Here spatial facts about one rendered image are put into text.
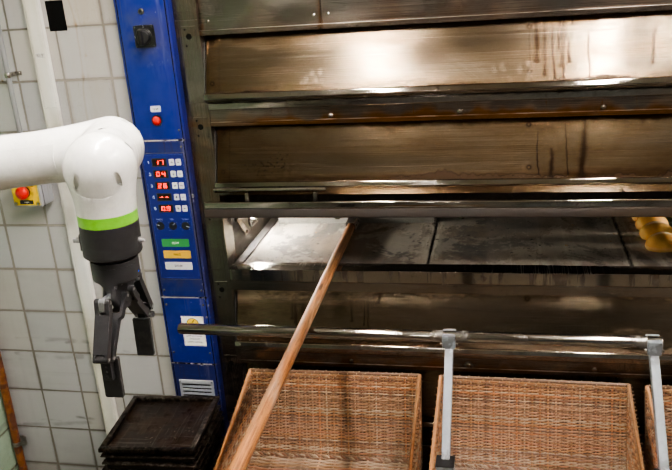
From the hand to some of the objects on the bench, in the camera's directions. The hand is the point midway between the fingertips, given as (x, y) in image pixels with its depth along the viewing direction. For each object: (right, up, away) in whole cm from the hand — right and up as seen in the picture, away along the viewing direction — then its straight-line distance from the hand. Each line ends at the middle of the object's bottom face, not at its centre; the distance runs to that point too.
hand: (130, 368), depth 130 cm
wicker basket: (+31, -56, +101) cm, 119 cm away
